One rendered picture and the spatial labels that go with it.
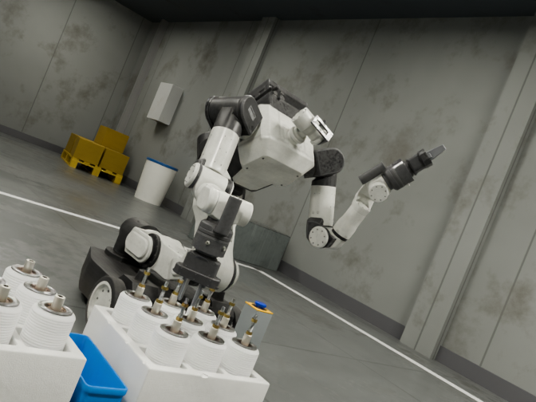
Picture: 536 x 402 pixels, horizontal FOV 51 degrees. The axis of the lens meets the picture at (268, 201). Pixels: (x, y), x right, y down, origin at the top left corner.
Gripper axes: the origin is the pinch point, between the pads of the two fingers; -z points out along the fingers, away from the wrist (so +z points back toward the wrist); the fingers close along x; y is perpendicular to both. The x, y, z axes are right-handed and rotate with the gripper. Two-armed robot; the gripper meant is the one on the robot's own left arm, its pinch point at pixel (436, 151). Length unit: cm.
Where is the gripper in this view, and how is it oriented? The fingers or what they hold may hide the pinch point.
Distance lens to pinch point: 194.7
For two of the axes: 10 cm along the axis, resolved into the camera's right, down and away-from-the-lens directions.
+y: -4.9, -8.5, 1.8
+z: -8.2, 5.2, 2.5
